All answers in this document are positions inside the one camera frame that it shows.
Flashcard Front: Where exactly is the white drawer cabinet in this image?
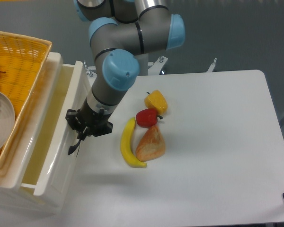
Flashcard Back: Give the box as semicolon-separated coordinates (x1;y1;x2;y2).
0;52;71;216

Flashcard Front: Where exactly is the yellow woven basket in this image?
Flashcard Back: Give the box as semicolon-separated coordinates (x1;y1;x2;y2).
0;31;52;168

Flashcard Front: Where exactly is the yellow bell pepper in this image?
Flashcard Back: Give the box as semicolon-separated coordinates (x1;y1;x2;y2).
144;90;168;114

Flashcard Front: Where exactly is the white plate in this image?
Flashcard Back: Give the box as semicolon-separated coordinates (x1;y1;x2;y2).
0;92;16;149

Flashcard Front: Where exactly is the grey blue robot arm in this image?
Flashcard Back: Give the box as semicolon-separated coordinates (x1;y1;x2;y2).
66;0;186;141

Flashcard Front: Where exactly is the red bell pepper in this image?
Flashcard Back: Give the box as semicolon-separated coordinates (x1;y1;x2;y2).
135;108;163;128

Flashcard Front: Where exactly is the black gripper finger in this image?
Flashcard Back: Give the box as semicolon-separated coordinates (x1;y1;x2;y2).
81;122;113;140
65;109;82;140

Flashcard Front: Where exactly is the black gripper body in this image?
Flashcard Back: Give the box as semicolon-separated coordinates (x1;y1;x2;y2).
78;101;112;127

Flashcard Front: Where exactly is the yellow banana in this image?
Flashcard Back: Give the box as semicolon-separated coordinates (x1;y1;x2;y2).
120;117;147;168

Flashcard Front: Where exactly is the triangular bread pastry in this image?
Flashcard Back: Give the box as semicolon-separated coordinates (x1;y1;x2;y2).
135;125;166;161

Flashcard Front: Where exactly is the black top drawer handle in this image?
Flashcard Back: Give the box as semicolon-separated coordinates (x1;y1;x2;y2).
68;139;81;155

